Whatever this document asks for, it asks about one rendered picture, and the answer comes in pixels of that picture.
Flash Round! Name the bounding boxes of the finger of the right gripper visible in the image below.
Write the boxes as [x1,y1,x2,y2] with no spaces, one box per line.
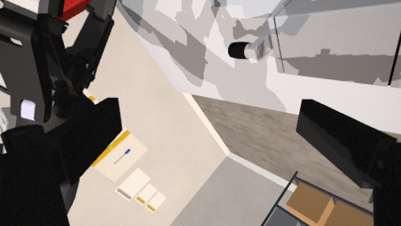
[66,0,117,89]
[0,0,83,123]

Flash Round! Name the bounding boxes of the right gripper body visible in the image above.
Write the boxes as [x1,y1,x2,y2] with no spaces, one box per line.
[16,53,95,133]

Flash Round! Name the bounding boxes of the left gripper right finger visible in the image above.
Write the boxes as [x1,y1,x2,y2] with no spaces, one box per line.
[296,99,401,226]

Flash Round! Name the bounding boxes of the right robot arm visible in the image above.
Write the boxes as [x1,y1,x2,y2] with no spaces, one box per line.
[0,74,80,214]

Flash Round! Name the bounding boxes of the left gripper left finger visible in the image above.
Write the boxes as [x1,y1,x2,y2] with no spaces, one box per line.
[0,97,122,226]

